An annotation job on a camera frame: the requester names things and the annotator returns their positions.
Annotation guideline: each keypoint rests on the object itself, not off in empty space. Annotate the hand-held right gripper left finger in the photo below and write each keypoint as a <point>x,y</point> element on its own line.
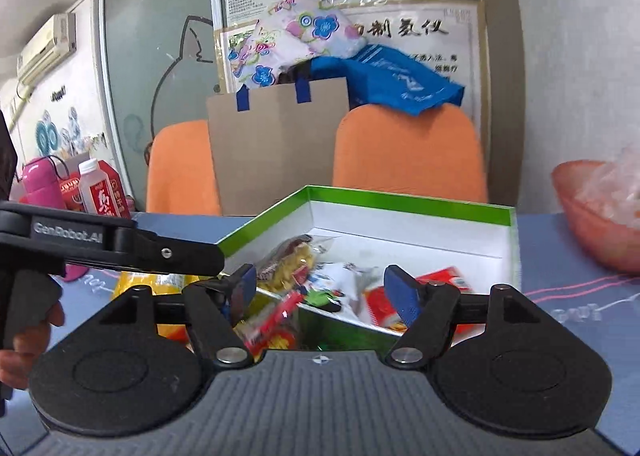
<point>247,282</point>

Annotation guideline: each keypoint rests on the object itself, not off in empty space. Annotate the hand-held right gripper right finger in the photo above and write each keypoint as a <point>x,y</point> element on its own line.
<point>400,293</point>

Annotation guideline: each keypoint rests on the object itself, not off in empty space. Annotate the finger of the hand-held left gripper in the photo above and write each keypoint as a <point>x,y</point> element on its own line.
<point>170,256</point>

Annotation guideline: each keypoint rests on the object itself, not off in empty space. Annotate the yellow snack packet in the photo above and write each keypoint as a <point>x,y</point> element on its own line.
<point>145,281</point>

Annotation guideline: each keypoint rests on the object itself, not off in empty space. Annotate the clear packet of yellow snacks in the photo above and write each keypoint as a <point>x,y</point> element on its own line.
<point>295,261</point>

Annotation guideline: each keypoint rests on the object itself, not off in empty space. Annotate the green cardboard box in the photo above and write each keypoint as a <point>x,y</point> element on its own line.
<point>400,231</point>

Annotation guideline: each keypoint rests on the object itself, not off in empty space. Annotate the person's left hand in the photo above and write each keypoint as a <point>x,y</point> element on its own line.
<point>30,343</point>

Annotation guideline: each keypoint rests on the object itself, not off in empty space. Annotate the red carton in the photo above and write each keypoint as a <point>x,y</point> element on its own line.
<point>67,191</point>

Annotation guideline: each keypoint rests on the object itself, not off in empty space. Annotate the red yellow candy packet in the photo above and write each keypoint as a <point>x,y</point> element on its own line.
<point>275,326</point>

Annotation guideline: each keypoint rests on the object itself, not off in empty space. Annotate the red white snack packet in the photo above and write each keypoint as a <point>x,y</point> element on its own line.
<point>450,278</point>

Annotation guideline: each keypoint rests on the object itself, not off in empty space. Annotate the pink thermos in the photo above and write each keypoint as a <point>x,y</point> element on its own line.
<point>42,186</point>

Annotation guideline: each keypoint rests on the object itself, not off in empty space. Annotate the white bottle red label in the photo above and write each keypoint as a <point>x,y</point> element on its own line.
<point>97,191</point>

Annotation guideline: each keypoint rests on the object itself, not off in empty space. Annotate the white blue snack packet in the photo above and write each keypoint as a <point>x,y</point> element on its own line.
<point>340,276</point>

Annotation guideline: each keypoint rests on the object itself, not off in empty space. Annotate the green dark snack packet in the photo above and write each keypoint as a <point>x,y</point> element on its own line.
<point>317,298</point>

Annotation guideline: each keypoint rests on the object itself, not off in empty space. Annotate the orange chair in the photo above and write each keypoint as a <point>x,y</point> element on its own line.
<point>410,151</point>
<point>180,171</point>

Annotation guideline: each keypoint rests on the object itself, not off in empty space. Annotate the brown paper bag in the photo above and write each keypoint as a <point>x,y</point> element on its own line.
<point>270,151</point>

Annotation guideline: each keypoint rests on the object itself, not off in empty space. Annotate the blue printed tablecloth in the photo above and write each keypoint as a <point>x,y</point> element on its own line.
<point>550,246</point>

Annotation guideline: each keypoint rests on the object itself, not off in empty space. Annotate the white air conditioner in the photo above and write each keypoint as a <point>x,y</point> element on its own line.
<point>45,48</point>

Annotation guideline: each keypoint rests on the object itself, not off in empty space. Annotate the pink plastic bowl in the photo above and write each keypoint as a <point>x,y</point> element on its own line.
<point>590,231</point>

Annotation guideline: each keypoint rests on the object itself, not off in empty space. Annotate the blue plastic bag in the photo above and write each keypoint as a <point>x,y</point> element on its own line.
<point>395,81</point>

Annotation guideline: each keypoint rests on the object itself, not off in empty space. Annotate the frosted glass panel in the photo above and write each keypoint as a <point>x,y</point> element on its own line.
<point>150,11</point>

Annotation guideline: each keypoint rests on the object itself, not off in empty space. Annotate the clear plastic wrappers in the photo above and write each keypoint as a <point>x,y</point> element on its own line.
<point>617,186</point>

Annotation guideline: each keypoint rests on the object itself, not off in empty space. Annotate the floral pillow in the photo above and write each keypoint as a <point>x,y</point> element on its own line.
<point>295,31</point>

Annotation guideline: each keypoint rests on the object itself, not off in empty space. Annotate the framed calligraphy poster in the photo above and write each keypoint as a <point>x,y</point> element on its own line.
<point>440,36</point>

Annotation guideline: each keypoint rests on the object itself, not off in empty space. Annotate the blue flower wall stickers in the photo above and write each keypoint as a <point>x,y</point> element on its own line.
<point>47,133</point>

